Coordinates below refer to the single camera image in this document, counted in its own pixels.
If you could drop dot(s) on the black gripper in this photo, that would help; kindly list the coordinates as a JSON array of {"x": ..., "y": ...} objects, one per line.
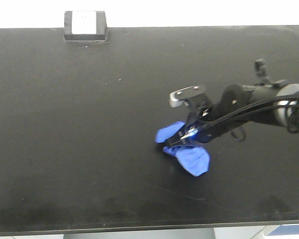
[{"x": 204, "y": 122}]

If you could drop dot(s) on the blue microfiber cloth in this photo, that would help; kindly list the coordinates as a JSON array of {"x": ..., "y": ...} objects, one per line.
[{"x": 194, "y": 159}]

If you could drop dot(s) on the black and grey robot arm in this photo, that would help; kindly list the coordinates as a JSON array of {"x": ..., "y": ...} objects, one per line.
[{"x": 266, "y": 102}]

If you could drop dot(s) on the black benchtop outlet box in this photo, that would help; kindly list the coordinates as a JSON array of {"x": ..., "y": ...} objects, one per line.
[{"x": 85, "y": 25}]

